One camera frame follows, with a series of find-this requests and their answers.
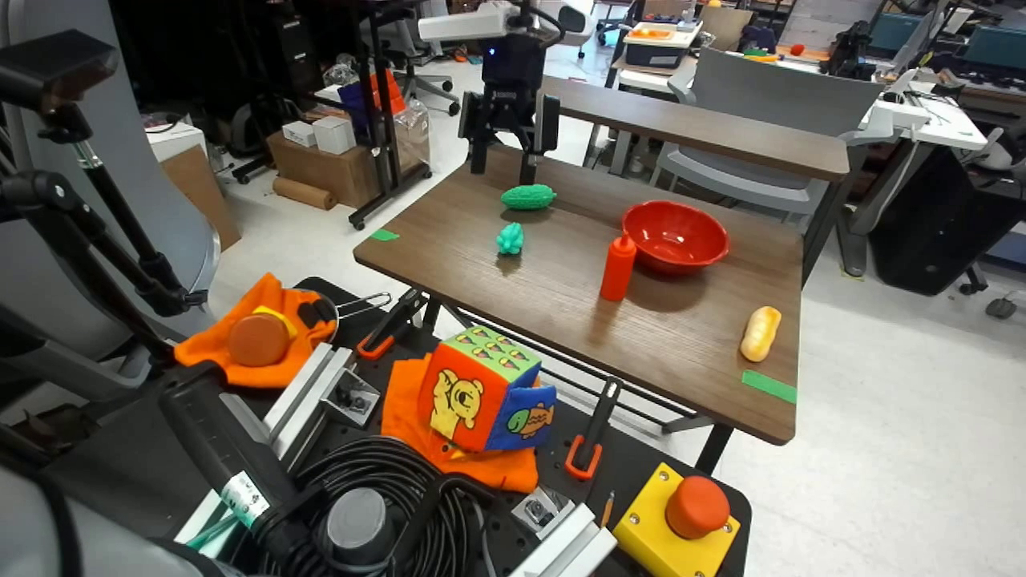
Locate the black tripod camera mount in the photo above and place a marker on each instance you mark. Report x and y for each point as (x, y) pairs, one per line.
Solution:
(52, 64)

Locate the white box orange lid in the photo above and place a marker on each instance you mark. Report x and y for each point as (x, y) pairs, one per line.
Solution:
(662, 37)

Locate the wooden side desk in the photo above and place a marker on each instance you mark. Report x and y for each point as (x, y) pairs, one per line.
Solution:
(693, 123)

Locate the orange cloth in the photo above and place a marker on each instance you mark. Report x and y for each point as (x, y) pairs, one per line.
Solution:
(205, 346)
(502, 468)

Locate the yellow emergency stop button box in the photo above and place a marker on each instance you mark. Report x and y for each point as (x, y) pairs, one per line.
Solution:
(675, 526)

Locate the red squeeze bottle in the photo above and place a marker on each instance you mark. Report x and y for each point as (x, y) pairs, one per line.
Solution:
(617, 270)

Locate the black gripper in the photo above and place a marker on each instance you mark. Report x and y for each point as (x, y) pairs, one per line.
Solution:
(515, 82)

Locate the orange pencil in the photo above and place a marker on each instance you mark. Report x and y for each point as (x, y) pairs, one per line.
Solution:
(606, 509)

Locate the teal toy grapes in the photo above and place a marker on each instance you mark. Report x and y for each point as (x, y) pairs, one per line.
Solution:
(510, 239)

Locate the aluminium profile rail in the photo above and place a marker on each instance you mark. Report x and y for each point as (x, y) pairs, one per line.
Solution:
(565, 540)
(310, 388)

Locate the red plastic bowl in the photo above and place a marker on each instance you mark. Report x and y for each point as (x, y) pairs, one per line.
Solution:
(675, 235)

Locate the green tape piece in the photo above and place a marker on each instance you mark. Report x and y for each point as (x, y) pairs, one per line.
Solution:
(769, 387)
(382, 235)

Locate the yellow toy bread roll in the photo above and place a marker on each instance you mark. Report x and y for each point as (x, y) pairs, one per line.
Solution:
(760, 336)

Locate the white desk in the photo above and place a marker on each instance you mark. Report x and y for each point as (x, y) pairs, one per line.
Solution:
(917, 115)

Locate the large cardboard box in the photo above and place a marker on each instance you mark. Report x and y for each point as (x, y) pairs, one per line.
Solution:
(337, 169)

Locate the green toy pickle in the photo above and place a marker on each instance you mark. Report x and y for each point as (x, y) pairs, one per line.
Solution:
(531, 196)

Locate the brownish orange plush ball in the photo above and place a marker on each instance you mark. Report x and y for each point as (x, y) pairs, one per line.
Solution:
(258, 340)

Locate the black metal stand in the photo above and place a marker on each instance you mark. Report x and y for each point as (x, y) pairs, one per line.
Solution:
(377, 107)

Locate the colourful soft cube toy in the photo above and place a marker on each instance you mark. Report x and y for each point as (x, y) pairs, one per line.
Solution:
(485, 388)

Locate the small cardboard box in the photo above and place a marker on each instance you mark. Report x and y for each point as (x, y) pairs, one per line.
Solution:
(198, 192)

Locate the grey round cap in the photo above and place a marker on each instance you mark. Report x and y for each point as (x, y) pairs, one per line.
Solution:
(356, 520)

